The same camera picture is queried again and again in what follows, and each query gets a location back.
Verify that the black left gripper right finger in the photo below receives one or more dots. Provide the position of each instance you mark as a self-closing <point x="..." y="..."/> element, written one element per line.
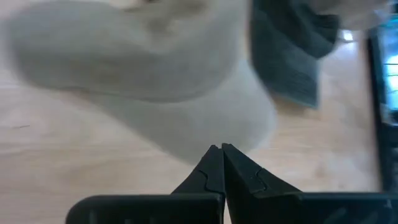
<point x="280" y="208"/>

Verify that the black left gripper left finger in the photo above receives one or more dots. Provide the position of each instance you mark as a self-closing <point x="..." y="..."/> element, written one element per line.
<point x="186" y="208"/>

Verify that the tan cap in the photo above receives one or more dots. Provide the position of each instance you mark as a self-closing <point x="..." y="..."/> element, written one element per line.
<point x="124" y="62"/>

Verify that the black cap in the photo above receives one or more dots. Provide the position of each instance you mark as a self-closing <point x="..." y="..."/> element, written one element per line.
<point x="286" y="46"/>

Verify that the black monitor at edge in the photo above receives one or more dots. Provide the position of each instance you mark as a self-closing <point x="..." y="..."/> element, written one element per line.
<point x="387" y="149"/>

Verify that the computer screen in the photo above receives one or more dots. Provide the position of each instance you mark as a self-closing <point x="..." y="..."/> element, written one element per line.
<point x="392" y="74"/>

